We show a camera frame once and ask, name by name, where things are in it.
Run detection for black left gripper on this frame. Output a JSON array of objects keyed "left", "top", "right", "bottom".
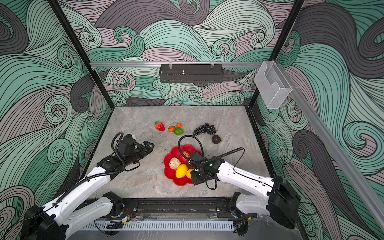
[{"left": 125, "top": 140, "right": 154, "bottom": 167}]

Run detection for yellow fake pepper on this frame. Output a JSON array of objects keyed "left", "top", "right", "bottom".
[{"left": 186, "top": 169, "right": 194, "bottom": 179}]

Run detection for yellow fake lemon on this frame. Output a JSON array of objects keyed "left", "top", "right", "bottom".
[{"left": 175, "top": 164, "right": 189, "bottom": 179}]

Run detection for red fake apple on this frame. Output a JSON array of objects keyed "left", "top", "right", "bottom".
[{"left": 181, "top": 151, "right": 190, "bottom": 160}]

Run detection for beige fake garlic bulb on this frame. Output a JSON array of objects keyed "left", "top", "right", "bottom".
[{"left": 169, "top": 158, "right": 182, "bottom": 170}]

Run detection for green fake pepper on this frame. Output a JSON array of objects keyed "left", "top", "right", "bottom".
[{"left": 173, "top": 128, "right": 184, "bottom": 136}]

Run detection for dark purple fake plum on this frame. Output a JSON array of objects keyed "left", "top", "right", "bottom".
[{"left": 211, "top": 135, "right": 222, "bottom": 144}]

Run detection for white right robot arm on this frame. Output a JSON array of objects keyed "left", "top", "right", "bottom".
[{"left": 188, "top": 153, "right": 301, "bottom": 229}]

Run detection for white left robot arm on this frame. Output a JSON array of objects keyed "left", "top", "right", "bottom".
[{"left": 21, "top": 132, "right": 155, "bottom": 240}]

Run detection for red fake strawberry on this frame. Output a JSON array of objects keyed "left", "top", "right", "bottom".
[{"left": 155, "top": 121, "right": 165, "bottom": 132}]

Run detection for red flower-shaped fruit bowl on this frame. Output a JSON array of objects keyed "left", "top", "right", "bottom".
[{"left": 164, "top": 147, "right": 193, "bottom": 187}]

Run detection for orange fake tomatoes on vine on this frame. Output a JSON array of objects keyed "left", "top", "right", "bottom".
[{"left": 168, "top": 123, "right": 182, "bottom": 133}]

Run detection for black fake grape bunch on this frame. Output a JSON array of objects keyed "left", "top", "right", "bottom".
[{"left": 193, "top": 123, "right": 217, "bottom": 136}]

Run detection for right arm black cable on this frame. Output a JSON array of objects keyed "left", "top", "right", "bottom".
[{"left": 177, "top": 134, "right": 245, "bottom": 166}]

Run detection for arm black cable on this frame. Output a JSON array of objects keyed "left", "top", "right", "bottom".
[
  {"left": 177, "top": 134, "right": 245, "bottom": 166},
  {"left": 5, "top": 131, "right": 140, "bottom": 223}
]

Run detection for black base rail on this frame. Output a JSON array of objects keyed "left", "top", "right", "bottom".
[{"left": 123, "top": 197, "right": 244, "bottom": 220}]

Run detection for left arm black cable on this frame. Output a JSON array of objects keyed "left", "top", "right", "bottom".
[{"left": 5, "top": 131, "right": 140, "bottom": 223}]

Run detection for black wall tray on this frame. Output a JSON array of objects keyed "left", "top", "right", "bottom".
[{"left": 159, "top": 65, "right": 224, "bottom": 85}]

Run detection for white slotted cable duct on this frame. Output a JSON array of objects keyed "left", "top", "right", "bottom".
[{"left": 80, "top": 220, "right": 234, "bottom": 232}]

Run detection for aluminium back rail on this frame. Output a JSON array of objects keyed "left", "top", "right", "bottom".
[{"left": 90, "top": 61, "right": 262, "bottom": 69}]

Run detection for aluminium rail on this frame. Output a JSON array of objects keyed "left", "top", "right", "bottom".
[
  {"left": 90, "top": 61, "right": 262, "bottom": 69},
  {"left": 274, "top": 62, "right": 384, "bottom": 230}
]

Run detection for clear plastic wall bin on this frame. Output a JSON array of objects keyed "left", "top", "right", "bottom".
[{"left": 254, "top": 61, "right": 292, "bottom": 110}]

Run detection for aluminium right rail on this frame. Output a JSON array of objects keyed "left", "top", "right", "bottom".
[{"left": 274, "top": 62, "right": 384, "bottom": 230}]

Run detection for black corner frame post left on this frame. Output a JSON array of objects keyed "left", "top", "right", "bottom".
[{"left": 48, "top": 0, "right": 115, "bottom": 111}]

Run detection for black corner frame post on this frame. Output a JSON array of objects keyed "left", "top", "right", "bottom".
[
  {"left": 249, "top": 1, "right": 304, "bottom": 110},
  {"left": 48, "top": 0, "right": 115, "bottom": 111}
]

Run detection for black corner frame post right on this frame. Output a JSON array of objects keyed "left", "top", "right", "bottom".
[{"left": 249, "top": 1, "right": 304, "bottom": 110}]

